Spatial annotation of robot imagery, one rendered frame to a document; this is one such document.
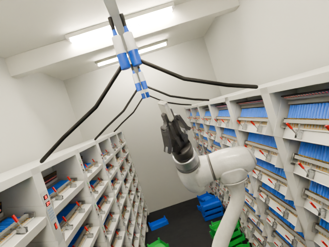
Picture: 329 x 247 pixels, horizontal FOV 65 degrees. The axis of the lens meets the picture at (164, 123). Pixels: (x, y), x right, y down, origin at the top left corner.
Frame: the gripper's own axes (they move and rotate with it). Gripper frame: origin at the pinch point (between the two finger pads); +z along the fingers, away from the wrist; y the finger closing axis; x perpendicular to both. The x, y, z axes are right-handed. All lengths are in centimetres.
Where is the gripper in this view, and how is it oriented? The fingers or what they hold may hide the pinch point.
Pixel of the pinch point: (165, 111)
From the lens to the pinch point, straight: 78.6
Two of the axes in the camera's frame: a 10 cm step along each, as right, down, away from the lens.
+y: 6.0, -6.6, 4.5
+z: -3.2, -7.1, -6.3
